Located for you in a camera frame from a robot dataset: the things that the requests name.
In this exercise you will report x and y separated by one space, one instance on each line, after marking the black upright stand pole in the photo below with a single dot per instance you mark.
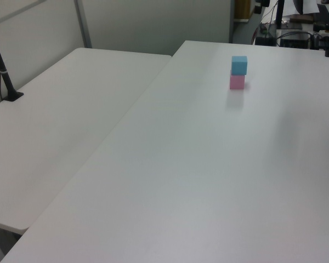
279 13

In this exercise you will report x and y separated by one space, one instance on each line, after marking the blue foam cube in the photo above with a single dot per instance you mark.
239 65

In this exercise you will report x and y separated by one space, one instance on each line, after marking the grey narrow wall post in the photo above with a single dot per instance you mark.
231 22

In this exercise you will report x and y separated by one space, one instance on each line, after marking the grey partition frame post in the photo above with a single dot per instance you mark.
83 27

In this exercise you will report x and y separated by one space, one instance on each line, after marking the pink foam cube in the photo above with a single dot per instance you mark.
237 82

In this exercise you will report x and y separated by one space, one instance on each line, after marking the white side table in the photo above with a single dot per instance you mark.
57 123

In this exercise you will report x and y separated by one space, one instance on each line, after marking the black camera pole with base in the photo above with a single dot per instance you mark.
5 79

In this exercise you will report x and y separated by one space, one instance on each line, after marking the light wooden cabinet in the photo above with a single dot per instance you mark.
242 9

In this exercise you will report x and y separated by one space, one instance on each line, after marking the black electronics box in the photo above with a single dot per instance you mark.
294 41

